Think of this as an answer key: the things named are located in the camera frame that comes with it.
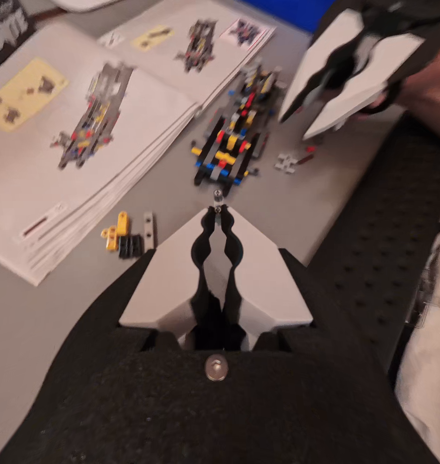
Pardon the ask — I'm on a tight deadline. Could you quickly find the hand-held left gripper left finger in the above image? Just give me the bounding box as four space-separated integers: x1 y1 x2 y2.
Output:
119 207 216 347

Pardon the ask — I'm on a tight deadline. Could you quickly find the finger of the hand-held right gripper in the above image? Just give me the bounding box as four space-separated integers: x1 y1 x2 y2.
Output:
278 9 367 123
303 34 424 141

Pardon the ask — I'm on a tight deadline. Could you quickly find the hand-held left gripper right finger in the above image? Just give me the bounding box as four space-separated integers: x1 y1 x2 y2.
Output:
220 205 313 350

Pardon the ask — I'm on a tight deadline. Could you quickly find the grey lego cross connector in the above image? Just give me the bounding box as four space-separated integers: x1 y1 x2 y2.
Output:
274 152 299 174

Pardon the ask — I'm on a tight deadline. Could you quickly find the lego car chassis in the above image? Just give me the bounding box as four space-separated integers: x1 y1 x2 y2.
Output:
191 62 287 187

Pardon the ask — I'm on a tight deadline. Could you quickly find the black lego brick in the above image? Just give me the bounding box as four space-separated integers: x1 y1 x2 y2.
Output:
118 235 144 259

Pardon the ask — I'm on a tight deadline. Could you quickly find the grey lego beam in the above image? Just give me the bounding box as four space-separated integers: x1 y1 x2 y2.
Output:
144 212 157 251

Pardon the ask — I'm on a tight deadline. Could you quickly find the yellow lego connector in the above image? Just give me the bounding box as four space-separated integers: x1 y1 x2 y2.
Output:
101 211 130 252

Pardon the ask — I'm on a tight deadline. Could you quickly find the lego instruction booklet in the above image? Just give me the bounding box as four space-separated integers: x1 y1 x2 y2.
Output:
0 0 277 287

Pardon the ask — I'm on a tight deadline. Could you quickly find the lego set box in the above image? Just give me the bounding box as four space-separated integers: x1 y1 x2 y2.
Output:
0 0 37 73

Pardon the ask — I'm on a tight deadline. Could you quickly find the person's right hand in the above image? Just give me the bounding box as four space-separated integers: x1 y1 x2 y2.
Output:
399 49 440 120

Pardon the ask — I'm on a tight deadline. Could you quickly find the blue plastic bin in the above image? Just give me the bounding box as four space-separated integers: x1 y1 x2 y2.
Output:
238 0 336 35

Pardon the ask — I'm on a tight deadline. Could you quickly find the black perforated foam pad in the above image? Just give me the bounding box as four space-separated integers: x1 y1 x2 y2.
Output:
307 112 440 381

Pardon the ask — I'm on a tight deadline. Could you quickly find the person's white shirt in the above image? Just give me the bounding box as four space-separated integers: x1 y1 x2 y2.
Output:
394 225 440 464

